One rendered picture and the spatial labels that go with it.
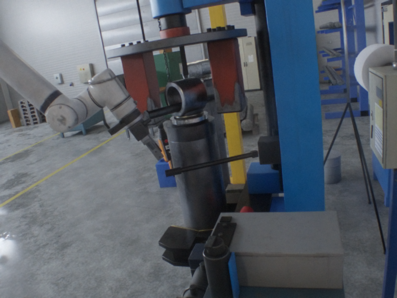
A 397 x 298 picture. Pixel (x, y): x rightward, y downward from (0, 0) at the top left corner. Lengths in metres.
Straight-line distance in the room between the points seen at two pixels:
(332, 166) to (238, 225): 3.03
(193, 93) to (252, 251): 0.67
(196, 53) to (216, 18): 8.54
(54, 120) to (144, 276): 2.17
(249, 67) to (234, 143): 7.58
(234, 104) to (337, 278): 0.72
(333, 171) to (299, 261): 3.16
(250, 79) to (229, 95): 10.26
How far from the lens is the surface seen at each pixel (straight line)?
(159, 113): 1.32
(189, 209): 1.48
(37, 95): 1.06
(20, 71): 1.08
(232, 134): 4.06
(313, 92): 1.22
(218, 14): 3.92
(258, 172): 1.53
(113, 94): 1.11
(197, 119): 1.35
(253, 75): 11.52
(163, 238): 1.50
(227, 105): 1.31
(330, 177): 4.13
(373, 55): 1.74
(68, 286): 3.21
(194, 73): 2.72
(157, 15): 1.35
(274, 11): 1.21
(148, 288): 2.87
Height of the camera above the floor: 1.77
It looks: 17 degrees down
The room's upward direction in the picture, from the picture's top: 9 degrees counter-clockwise
